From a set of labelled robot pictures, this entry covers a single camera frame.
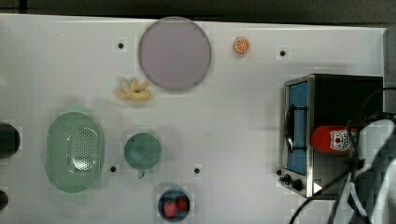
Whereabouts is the red ketchup bottle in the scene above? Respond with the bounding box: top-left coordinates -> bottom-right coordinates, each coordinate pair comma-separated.
311,126 -> 358,154

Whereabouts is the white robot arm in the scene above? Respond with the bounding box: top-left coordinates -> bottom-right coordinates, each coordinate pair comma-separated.
348,119 -> 395,224

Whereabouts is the silver black toaster oven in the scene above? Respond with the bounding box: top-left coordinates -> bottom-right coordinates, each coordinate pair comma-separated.
277,74 -> 383,200

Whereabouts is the purple round plate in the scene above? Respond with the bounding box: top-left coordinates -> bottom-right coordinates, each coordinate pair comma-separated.
138,17 -> 212,91

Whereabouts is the peeled banana toy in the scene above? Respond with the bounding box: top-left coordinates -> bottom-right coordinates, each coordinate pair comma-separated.
113,80 -> 151,102

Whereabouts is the green mug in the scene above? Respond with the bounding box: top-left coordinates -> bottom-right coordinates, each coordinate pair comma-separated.
124,133 -> 162,179

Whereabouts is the orange slice toy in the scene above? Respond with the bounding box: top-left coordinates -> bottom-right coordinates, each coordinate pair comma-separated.
233,37 -> 249,54

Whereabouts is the small red strawberry toy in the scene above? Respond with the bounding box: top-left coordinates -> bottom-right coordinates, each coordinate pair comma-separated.
177,197 -> 188,211

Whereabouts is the blue bowl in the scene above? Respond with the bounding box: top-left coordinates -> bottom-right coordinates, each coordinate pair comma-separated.
157,187 -> 191,223

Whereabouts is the large red strawberry toy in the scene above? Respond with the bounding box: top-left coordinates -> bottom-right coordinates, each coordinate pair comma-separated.
163,201 -> 178,218

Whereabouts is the green oval colander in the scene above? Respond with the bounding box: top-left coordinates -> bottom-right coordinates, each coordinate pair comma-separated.
45,105 -> 105,193

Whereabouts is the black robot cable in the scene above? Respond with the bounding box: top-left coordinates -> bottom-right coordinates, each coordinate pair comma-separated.
289,87 -> 396,224

